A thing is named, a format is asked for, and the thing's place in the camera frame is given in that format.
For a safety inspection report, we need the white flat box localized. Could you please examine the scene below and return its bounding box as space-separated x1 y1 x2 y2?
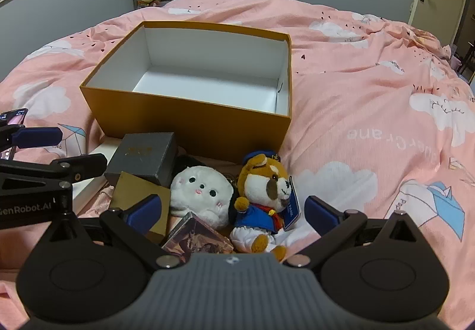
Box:
72 144 125 215

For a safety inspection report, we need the pink cloud print blanket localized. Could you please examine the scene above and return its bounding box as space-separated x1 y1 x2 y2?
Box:
0 0 475 316

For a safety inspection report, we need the shiny picture card box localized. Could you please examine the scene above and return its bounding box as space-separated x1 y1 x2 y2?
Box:
161 211 234 266

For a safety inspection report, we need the white plush toy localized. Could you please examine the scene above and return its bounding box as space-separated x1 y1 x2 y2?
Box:
170 165 234 230

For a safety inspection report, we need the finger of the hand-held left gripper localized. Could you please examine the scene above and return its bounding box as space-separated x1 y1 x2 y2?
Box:
0 124 63 153
0 153 108 187

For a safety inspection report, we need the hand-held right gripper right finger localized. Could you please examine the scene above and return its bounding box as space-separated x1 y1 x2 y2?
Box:
286 195 431 273

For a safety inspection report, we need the black smartphone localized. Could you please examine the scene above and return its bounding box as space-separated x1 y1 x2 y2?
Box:
0 108 29 160

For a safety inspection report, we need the brown dog plush sailor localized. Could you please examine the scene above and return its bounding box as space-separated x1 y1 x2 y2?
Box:
228 152 299 263

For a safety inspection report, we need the grey square box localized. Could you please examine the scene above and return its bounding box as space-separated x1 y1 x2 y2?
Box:
104 132 178 187

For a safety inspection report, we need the orange cardboard box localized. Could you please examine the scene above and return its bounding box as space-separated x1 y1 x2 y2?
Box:
80 20 294 164

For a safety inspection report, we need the gold flat box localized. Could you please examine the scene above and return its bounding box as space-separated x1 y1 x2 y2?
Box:
109 171 172 246

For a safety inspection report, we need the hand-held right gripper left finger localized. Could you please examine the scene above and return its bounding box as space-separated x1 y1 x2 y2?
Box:
46 194 191 272

